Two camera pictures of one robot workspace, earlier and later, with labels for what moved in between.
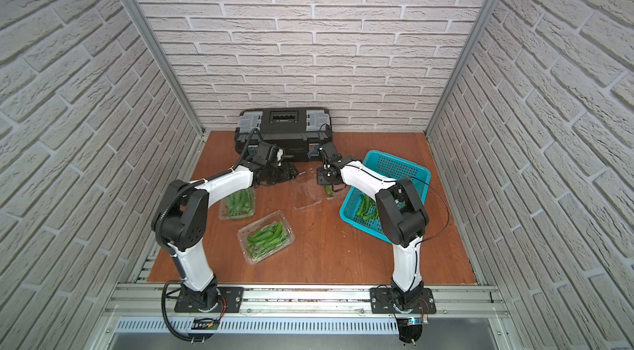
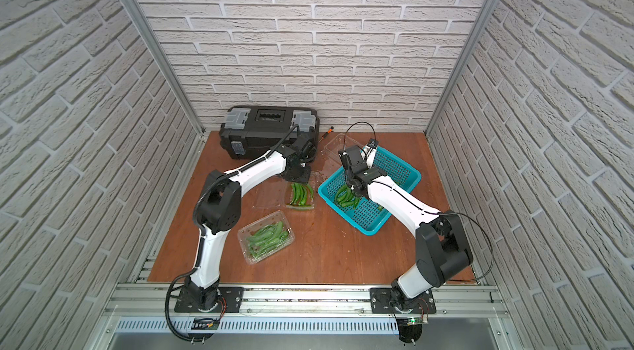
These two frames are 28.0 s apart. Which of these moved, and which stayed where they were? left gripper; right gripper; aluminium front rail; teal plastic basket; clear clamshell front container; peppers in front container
Moved: right gripper; teal plastic basket; left gripper
Stayed: clear clamshell front container; aluminium front rail; peppers in front container
